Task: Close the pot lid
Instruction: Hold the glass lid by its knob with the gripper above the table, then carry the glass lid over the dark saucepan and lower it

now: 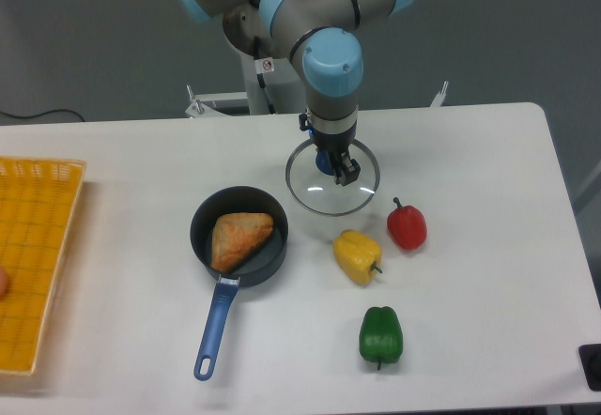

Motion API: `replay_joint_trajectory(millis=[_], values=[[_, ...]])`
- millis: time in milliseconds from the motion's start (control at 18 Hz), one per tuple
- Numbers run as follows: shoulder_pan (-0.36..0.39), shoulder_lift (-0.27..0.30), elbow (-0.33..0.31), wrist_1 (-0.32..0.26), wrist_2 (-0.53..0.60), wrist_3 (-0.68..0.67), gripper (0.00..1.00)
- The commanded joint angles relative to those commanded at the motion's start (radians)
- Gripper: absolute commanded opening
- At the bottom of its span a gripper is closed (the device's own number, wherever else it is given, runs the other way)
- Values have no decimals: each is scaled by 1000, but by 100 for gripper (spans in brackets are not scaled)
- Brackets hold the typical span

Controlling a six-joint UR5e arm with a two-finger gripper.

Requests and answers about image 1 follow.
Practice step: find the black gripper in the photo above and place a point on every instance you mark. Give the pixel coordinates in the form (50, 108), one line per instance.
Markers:
(335, 137)

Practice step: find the glass pot lid blue knob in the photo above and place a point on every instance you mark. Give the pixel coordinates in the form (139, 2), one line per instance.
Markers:
(311, 180)

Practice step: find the dark saucepan blue handle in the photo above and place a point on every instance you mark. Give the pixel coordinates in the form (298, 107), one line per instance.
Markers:
(256, 269)

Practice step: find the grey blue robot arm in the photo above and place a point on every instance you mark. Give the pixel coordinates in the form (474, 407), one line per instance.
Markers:
(316, 38)

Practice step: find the red bell pepper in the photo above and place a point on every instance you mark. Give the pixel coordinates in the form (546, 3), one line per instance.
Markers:
(407, 226)

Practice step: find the yellow bell pepper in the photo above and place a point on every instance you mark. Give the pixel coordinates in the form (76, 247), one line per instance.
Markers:
(358, 255)

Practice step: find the triangular pastry bread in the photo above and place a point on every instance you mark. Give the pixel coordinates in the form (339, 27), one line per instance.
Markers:
(237, 236)

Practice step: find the green bell pepper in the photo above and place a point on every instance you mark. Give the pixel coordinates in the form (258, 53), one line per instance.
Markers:
(381, 339)

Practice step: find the black device at table edge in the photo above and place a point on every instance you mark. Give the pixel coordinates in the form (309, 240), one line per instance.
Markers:
(590, 356)

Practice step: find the yellow woven basket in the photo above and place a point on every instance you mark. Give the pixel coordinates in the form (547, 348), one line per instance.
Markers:
(39, 197)

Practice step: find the orange round item in basket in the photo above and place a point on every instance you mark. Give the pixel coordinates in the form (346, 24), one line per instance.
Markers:
(4, 282)

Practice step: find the white bracket behind table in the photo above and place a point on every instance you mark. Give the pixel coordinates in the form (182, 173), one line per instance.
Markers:
(440, 97)

